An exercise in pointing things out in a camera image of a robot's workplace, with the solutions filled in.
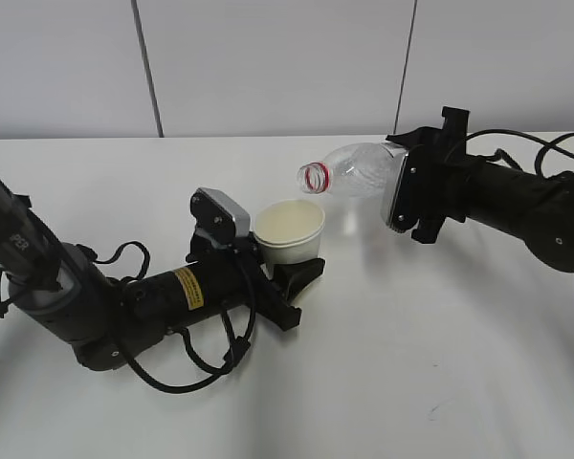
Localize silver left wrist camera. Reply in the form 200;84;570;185
189;187;251;247

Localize clear plastic water bottle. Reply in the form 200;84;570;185
297;142;406;198

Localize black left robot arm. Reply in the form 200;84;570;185
0;180;324;371

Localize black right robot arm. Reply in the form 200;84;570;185
381;107;574;273

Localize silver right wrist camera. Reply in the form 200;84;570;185
381;145;424;233

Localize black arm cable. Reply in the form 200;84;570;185
123;248;257;394
447;128;574;181

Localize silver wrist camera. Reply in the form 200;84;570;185
189;187;251;247
381;145;424;233

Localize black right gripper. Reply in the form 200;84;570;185
386;106;478;244

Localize white paper cup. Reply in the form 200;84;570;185
254;199;325;266

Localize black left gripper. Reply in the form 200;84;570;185
186;233;325;331

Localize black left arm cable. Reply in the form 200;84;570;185
123;248;257;394

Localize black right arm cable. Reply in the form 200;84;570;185
447;128;574;181

